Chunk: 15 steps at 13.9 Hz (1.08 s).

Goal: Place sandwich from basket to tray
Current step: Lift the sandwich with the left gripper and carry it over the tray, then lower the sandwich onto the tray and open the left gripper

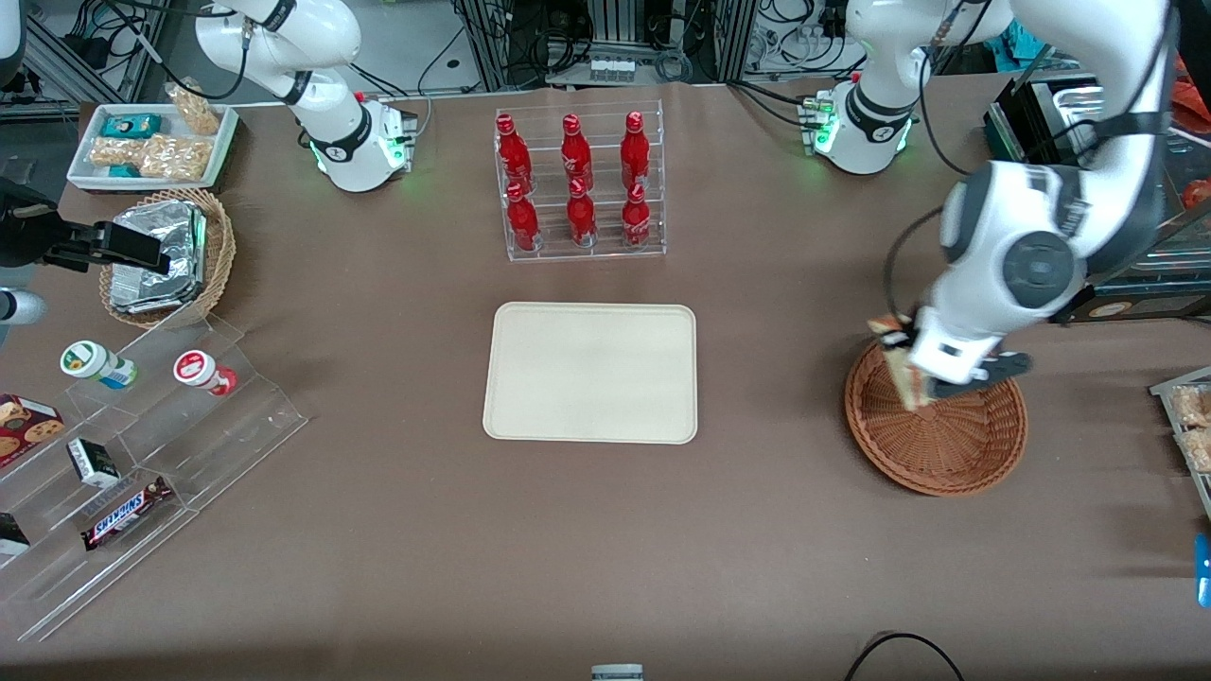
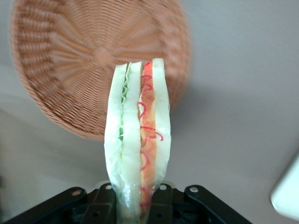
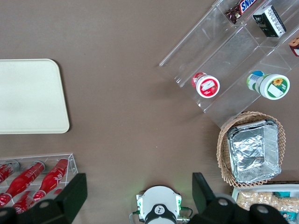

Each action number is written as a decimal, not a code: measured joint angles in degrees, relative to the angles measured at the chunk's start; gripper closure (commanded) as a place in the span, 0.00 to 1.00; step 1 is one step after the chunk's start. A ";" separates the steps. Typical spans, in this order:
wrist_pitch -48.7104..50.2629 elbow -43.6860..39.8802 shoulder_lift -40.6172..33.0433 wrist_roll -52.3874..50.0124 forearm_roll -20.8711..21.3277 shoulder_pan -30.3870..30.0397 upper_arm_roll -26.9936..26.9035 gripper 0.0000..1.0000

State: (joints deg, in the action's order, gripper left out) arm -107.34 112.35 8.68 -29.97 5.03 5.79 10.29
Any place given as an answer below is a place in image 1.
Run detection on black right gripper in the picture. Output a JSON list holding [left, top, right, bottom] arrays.
[[0, 182, 172, 276]]

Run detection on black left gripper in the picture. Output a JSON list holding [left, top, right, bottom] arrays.
[[885, 324, 1032, 398]]

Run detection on triangular white bread sandwich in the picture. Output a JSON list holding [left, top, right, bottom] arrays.
[[869, 316, 939, 413]]

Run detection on white rectangular snack tray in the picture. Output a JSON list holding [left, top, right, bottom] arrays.
[[66, 102, 239, 193]]

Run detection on brown round wicker basket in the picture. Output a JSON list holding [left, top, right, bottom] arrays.
[[844, 336, 1028, 498]]

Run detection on light tan wicker basket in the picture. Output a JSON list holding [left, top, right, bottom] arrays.
[[98, 187, 237, 330]]

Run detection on silver metal snack tray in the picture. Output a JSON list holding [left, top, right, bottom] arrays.
[[1150, 367, 1211, 521]]

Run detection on silver metal oven tray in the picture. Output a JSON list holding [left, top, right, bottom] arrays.
[[1031, 83, 1108, 157]]

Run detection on cream rectangular serving tray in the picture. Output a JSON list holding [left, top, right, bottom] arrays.
[[483, 302, 698, 445]]

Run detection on foil wrapped packages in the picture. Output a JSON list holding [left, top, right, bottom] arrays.
[[109, 201, 208, 315]]

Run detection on small clear snack bag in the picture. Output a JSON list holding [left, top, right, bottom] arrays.
[[89, 137, 143, 170]]

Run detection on large clear snack bag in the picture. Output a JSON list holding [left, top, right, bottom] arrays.
[[139, 134, 212, 182]]

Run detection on green lid yogurt cup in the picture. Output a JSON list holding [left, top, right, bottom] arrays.
[[61, 340, 137, 390]]

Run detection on red lid yogurt cup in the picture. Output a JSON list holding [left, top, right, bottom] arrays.
[[173, 350, 238, 396]]

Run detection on upright clear peanut bag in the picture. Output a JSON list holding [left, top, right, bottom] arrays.
[[166, 80, 221, 136]]

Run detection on red cookie box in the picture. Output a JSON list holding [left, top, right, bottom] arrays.
[[0, 393, 65, 468]]

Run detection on clear acrylic stepped shelf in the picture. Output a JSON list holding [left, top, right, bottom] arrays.
[[0, 312, 309, 644]]

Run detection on black countertop appliance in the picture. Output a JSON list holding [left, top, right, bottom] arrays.
[[984, 71, 1211, 325]]

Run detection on brown Snickers bar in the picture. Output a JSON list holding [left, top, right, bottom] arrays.
[[80, 476, 174, 551]]

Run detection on red cola bottle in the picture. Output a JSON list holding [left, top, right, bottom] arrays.
[[620, 111, 652, 190], [560, 113, 595, 190], [496, 113, 534, 195], [622, 183, 652, 249], [566, 178, 599, 249], [505, 183, 541, 253]]

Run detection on clear acrylic bottle rack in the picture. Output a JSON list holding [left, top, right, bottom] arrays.
[[493, 99, 667, 263]]

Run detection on aluminium equipment rack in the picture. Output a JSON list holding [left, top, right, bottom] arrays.
[[454, 0, 758, 91]]

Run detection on black cable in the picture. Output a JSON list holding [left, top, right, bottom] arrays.
[[845, 631, 966, 681]]

